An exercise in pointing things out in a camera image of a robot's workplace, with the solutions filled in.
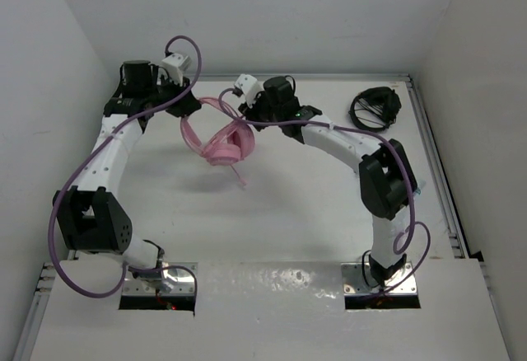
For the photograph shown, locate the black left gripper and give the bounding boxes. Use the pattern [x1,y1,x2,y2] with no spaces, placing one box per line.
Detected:
[142,73,198,119]

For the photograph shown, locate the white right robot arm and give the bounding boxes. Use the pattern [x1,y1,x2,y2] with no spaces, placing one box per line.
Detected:
[234,74,417,285]

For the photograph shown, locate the white front cover board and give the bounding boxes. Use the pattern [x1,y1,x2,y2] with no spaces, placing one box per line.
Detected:
[31,260,508,360]

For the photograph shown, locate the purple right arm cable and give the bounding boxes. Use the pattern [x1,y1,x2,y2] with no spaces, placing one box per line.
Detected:
[217,87,431,296]

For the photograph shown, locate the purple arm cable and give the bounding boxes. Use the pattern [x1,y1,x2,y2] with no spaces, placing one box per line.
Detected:
[48,35,203,298]
[217,87,431,296]

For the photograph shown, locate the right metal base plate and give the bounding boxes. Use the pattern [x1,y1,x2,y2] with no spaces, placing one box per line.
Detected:
[340,261,419,296]

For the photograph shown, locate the metal base plate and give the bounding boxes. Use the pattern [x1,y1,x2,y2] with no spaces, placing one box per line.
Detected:
[340,261,419,296]
[122,262,198,296]

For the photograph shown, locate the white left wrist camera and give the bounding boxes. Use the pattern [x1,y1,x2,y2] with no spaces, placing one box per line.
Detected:
[161,52,192,86]

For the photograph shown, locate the white and teal headphones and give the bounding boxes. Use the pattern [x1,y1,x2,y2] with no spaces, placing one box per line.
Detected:
[413,177,427,197]

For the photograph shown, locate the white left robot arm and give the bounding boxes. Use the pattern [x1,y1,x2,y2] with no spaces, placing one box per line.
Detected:
[57,53,201,270]

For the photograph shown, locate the black wrapped headphones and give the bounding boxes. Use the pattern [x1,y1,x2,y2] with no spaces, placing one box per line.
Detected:
[348,87,402,133]

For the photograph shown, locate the pink cat-ear headphones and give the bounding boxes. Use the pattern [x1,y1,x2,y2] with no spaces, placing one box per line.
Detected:
[180,117,255,186]

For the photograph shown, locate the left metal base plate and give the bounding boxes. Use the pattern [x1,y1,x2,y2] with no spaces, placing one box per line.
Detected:
[122,262,198,296]

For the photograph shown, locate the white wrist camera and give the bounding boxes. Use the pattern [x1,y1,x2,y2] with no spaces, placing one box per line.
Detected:
[161,52,192,86]
[233,74,263,106]

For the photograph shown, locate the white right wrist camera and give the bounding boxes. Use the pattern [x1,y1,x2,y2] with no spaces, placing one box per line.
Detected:
[233,74,263,106]

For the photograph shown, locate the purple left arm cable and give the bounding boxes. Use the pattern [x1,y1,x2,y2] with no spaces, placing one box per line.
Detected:
[48,35,203,298]

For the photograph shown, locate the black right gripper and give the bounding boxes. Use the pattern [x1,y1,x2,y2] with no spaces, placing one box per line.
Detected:
[241,86,284,129]

